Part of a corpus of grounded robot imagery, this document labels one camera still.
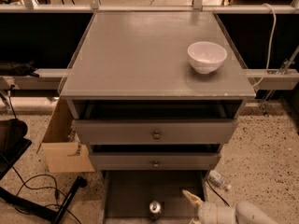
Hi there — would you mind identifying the cardboard box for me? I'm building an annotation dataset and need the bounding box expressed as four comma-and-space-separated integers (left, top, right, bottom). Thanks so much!
41, 99, 94, 173

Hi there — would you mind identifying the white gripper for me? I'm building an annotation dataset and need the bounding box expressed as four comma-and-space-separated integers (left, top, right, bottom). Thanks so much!
182, 189, 236, 224

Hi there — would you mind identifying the black floor cable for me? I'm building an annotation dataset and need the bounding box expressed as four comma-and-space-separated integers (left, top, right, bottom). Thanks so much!
0, 152, 82, 224

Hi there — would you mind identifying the grey drawer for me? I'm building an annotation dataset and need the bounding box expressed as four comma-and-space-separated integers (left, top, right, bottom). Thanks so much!
73, 100, 240, 145
99, 171, 207, 224
90, 145, 221, 171

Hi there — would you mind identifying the aluminium frame rail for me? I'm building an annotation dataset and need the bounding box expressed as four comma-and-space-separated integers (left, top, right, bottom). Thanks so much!
0, 0, 299, 15

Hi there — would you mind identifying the silver redbull can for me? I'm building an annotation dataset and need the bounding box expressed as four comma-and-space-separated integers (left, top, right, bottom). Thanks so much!
149, 201, 162, 220

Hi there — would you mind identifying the grey bottom drawer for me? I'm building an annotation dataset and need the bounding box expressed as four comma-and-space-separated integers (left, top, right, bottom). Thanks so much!
99, 171, 207, 224

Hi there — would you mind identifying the grey middle drawer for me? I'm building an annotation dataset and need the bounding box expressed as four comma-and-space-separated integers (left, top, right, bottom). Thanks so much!
90, 145, 221, 171

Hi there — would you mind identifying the clear plastic bottle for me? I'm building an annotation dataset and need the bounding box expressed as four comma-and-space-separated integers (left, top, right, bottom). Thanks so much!
208, 170, 232, 191

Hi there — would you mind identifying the black cable by bottle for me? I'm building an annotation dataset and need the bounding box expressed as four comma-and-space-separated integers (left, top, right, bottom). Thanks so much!
206, 180, 231, 207

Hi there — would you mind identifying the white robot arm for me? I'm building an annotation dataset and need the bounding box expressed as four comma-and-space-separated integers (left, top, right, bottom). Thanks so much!
182, 189, 278, 224

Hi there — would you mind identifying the white ceramic bowl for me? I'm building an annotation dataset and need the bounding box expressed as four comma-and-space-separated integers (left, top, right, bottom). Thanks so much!
187, 41, 227, 74

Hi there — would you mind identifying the black stand base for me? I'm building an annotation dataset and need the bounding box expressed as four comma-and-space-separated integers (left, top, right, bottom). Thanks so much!
0, 175, 89, 224

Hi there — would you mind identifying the black chair seat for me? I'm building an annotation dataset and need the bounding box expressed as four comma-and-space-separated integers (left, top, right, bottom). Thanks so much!
0, 119, 31, 179

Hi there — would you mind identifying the grey top drawer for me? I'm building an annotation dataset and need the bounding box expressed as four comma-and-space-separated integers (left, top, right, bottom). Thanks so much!
73, 100, 240, 145

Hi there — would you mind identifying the black cloth on rail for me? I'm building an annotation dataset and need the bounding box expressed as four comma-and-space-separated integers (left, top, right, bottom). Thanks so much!
0, 62, 39, 77

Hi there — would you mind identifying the grey drawer cabinet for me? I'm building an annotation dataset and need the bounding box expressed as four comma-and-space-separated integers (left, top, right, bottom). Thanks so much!
59, 10, 257, 173

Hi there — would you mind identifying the white hanging cable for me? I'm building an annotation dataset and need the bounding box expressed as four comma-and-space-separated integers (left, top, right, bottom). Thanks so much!
251, 3, 278, 89

